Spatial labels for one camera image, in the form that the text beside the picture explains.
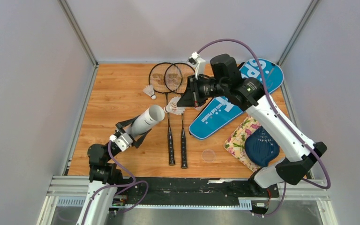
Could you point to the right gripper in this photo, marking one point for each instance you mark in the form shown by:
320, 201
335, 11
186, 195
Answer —
191, 97

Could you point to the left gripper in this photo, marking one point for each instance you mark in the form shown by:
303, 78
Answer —
123, 123

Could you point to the white shuttlecock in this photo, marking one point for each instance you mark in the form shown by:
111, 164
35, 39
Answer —
172, 107
149, 90

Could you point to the white shuttlecock tube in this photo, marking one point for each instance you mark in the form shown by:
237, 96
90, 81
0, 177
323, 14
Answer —
146, 121

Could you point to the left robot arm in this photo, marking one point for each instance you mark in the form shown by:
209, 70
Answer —
105, 174

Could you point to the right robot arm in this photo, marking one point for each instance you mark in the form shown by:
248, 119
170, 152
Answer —
251, 96

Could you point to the right black badminton racket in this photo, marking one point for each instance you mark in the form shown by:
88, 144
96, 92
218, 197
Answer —
175, 79

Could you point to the blue racket cover bag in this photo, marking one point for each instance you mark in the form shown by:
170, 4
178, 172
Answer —
219, 111

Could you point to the clear plastic tube lid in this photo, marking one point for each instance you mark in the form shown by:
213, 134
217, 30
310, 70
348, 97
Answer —
208, 156

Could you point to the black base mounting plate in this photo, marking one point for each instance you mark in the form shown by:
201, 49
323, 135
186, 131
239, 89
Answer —
194, 192

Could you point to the floral tray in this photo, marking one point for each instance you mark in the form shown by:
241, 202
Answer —
235, 143

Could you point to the blue leaf-shaped dish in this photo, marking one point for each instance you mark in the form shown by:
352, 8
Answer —
261, 148

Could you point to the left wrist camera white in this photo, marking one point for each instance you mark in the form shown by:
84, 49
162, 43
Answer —
112, 138

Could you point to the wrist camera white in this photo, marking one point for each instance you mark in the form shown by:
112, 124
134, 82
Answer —
112, 138
198, 63

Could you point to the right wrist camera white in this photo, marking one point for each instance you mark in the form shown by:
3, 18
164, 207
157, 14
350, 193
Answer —
198, 63

